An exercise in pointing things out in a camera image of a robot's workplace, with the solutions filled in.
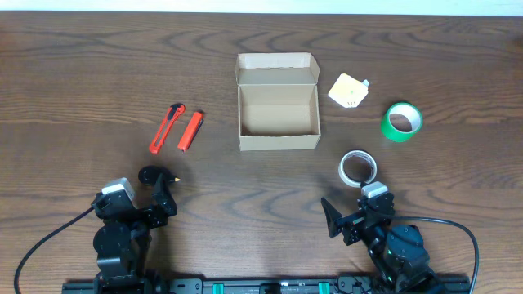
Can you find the red blade case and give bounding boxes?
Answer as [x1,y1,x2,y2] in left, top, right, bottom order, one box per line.
[177,111,203,152]

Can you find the white tape roll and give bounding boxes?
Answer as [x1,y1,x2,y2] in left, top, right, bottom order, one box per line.
[338,149,378,188]

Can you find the red black utility knife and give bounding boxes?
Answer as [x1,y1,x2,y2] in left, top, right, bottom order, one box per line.
[149,104,186,154]

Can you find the green tape roll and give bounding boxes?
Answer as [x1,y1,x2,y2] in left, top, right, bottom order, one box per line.
[381,102,423,142]

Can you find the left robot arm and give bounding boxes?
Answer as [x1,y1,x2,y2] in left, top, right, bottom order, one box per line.
[92,167,179,293]

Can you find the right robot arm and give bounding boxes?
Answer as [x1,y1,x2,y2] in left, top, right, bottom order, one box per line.
[321,192,447,293]

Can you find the black teardrop-shaped object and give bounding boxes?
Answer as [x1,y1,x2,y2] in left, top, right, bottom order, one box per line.
[138,165,181,185]

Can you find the open cardboard box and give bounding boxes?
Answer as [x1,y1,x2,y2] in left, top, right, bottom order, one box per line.
[235,52,321,151]

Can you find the black mounting rail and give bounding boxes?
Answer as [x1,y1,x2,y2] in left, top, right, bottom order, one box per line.
[61,275,472,294]

